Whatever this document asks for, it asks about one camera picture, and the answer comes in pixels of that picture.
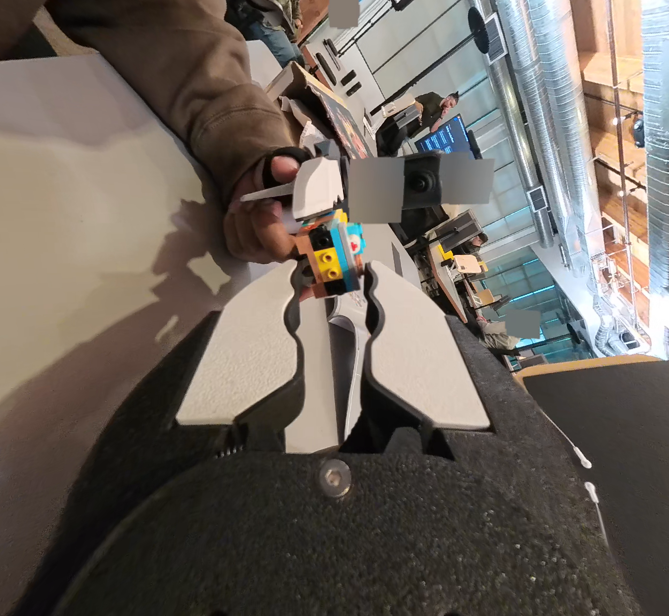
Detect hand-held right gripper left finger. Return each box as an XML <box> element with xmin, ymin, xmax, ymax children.
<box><xmin>175</xmin><ymin>262</ymin><xmax>306</xmax><ymax>452</ymax></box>

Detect dark wall screen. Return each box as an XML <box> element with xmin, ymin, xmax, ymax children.
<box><xmin>415</xmin><ymin>115</ymin><xmax>477</xmax><ymax>157</ymax></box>

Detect small colourful toy brick build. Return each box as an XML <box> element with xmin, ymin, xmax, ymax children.
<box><xmin>298</xmin><ymin>209</ymin><xmax>367</xmax><ymax>299</ymax></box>

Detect person's left hand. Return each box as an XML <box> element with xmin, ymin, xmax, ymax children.
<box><xmin>224</xmin><ymin>154</ymin><xmax>314</xmax><ymax>265</ymax></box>

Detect dark toy set box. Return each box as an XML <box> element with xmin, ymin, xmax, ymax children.
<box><xmin>267</xmin><ymin>60</ymin><xmax>378</xmax><ymax>157</ymax></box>

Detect grey desk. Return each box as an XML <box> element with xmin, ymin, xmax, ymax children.
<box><xmin>0</xmin><ymin>39</ymin><xmax>419</xmax><ymax>528</ymax></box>

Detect black floor lamp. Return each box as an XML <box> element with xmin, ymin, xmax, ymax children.
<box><xmin>361</xmin><ymin>6</ymin><xmax>489</xmax><ymax>123</ymax></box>

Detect silver ceiling air ducts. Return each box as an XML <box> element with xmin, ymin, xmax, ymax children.
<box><xmin>481</xmin><ymin>0</ymin><xmax>669</xmax><ymax>361</ymax></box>

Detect person's left forearm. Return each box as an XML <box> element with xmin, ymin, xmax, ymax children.
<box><xmin>0</xmin><ymin>0</ymin><xmax>301</xmax><ymax>194</ymax></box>

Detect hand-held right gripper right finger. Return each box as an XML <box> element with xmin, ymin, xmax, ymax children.
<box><xmin>363</xmin><ymin>260</ymin><xmax>493</xmax><ymax>457</ymax></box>

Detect computer monitor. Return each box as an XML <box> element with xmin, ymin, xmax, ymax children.
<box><xmin>434</xmin><ymin>209</ymin><xmax>482</xmax><ymax>256</ymax></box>

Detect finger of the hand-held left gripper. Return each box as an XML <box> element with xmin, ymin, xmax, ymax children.
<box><xmin>239</xmin><ymin>155</ymin><xmax>347</xmax><ymax>222</ymax></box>

